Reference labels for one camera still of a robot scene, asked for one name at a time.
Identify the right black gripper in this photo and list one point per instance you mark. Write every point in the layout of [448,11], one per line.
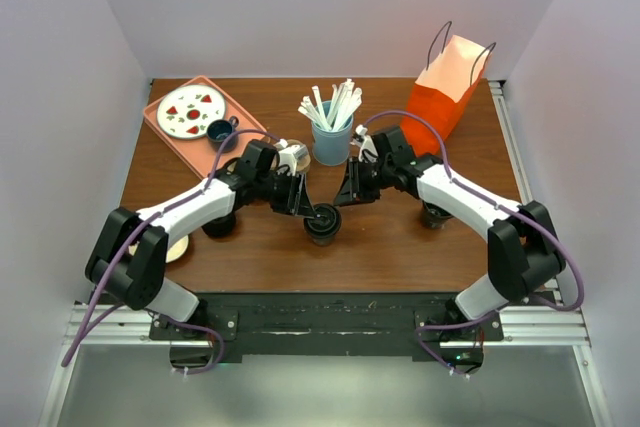
[353,190]

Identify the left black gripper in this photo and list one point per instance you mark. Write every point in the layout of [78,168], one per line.
[301,206]

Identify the black lid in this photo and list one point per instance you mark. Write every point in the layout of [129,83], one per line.
[325,223]

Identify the black coffee cup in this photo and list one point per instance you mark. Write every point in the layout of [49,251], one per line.
[323,241]
[433,217]

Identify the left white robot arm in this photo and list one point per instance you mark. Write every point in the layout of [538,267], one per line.
[129,258]

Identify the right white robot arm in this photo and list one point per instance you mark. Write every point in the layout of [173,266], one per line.
[520,249]

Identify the cardboard cup carrier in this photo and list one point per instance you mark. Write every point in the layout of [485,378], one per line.
[261,161]

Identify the blue straw holder cup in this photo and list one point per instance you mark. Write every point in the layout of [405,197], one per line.
[332,148]

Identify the stack of black lids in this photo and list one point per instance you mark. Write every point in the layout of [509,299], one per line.
[220,227]

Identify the white wrapped straws bundle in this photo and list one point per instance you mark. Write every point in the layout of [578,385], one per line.
[345,100]

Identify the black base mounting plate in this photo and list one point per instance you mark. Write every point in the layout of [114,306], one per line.
[394,324]

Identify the dark blue mug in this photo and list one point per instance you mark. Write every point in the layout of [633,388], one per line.
[219,130]

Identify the orange paper bag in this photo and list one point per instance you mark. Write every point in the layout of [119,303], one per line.
[443,89]

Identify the cream panda plate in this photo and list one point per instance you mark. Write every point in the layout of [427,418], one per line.
[177,249]

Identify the watermelon pattern plate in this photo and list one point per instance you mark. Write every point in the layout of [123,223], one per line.
[186,112]

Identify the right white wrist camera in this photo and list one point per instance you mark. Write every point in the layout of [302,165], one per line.
[364,143]

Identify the aluminium frame rail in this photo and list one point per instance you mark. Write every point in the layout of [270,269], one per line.
[582,352]

